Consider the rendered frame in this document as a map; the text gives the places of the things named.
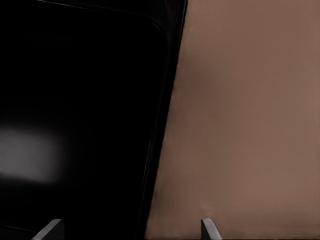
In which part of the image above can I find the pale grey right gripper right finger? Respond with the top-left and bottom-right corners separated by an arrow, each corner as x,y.
201,218 -> 223,240

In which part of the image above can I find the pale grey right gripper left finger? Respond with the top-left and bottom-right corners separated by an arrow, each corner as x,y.
31,218 -> 65,240

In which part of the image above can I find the black storage box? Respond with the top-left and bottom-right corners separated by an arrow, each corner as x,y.
0,0 -> 189,240

